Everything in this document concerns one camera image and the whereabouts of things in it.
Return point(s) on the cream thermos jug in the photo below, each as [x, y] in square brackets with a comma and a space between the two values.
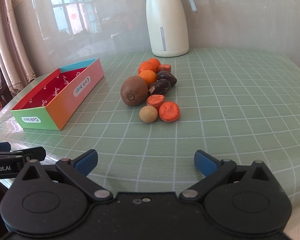
[167, 27]

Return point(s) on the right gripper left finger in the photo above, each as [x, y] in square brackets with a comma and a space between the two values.
[75, 173]

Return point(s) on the beige lace curtain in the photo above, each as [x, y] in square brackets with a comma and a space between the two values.
[14, 62]

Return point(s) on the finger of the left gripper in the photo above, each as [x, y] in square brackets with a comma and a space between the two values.
[5, 147]

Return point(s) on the small carrot piece back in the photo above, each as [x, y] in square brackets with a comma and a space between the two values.
[164, 67]

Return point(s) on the orange tangerine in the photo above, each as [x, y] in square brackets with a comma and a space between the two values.
[148, 76]
[155, 62]
[147, 66]

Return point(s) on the tan longan fruit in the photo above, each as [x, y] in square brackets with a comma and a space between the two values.
[148, 114]

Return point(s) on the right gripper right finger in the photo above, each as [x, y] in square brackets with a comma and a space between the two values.
[216, 173]

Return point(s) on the carrot slice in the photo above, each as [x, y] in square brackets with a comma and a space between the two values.
[169, 111]
[155, 100]

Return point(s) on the brown kiwi fruit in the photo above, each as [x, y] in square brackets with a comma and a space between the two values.
[134, 91]

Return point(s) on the colourful cardboard box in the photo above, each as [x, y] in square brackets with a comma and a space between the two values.
[51, 103]

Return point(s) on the dark chestnut front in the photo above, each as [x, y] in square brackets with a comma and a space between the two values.
[160, 87]

